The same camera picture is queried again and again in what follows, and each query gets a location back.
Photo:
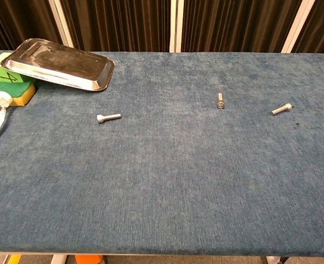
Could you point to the silver bolt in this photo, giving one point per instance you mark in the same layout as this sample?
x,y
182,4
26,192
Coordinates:
x,y
106,117
219,100
280,109

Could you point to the blue table cloth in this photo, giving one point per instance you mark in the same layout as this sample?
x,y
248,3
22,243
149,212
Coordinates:
x,y
161,178

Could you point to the silver rectangular metal tray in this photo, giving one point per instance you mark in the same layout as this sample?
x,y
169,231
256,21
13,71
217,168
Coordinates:
x,y
57,63

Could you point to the orange object under table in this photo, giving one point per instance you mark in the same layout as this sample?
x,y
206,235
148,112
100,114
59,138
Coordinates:
x,y
88,259

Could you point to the green and yellow sponge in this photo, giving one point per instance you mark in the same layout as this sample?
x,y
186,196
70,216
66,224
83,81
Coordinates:
x,y
10,90

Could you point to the white table leg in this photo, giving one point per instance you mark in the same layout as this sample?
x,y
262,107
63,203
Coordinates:
x,y
272,260
58,259

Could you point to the green foam cube marked four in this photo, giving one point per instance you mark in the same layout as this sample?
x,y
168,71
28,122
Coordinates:
x,y
2,75

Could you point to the white partition frame post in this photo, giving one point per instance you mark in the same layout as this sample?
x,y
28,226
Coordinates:
x,y
299,24
176,24
60,22

